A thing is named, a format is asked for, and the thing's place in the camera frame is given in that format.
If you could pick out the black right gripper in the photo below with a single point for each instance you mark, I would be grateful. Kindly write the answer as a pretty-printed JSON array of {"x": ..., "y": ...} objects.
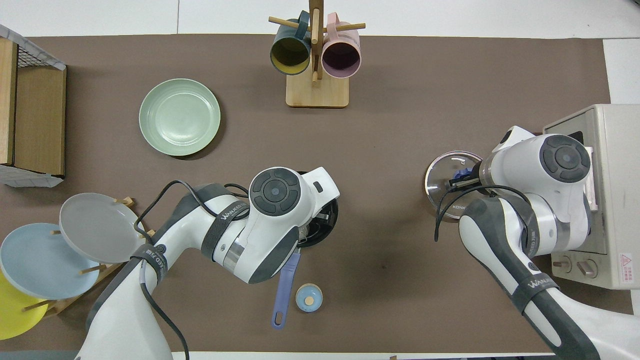
[{"x": 480, "y": 184}]

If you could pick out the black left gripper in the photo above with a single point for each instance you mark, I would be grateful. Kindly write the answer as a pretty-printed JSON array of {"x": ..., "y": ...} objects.
[{"x": 312, "y": 232}]

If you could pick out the glass lid with blue knob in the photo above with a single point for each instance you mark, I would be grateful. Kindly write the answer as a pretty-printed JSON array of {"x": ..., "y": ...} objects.
[{"x": 442, "y": 190}]

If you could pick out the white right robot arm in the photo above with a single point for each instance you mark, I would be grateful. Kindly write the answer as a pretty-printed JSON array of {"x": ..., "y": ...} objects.
[{"x": 545, "y": 200}]

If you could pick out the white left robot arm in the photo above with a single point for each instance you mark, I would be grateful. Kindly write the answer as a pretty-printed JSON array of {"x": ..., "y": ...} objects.
[{"x": 260, "y": 220}]

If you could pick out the light green plate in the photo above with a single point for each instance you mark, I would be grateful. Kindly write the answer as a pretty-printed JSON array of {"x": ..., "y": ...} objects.
[{"x": 179, "y": 116}]

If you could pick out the grey plate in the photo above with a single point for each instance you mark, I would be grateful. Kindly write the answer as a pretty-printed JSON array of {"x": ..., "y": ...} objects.
[{"x": 97, "y": 227}]

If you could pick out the wooden plate rack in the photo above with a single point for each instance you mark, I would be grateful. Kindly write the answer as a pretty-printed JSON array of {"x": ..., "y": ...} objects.
[{"x": 95, "y": 270}]

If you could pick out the light blue plate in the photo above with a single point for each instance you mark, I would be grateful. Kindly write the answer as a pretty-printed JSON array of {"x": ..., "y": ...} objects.
[{"x": 40, "y": 262}]

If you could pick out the yellow plate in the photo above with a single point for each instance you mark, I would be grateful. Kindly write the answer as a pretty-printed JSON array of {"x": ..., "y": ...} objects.
[{"x": 15, "y": 315}]

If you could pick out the dark blue saucepan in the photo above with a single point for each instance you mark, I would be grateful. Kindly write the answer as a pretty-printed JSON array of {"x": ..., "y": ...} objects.
[{"x": 285, "y": 290}]

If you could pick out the brown table mat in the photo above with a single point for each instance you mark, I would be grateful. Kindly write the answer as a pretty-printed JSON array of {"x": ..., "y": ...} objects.
[{"x": 400, "y": 100}]

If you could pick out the wooden mug tree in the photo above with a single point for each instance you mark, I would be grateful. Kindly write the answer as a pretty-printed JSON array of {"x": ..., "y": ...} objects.
[{"x": 317, "y": 92}]

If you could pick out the beige toaster oven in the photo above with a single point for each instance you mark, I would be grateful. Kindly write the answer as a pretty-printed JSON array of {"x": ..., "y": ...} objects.
[{"x": 617, "y": 200}]

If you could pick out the pink mug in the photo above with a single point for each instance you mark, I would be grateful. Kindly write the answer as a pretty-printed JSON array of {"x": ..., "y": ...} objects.
[{"x": 341, "y": 57}]

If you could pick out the dark teal mug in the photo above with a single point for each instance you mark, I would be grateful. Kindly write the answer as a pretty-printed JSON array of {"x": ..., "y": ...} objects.
[{"x": 290, "y": 55}]

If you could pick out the wooden shelf box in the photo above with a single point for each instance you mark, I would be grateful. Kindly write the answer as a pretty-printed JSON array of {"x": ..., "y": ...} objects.
[{"x": 37, "y": 120}]

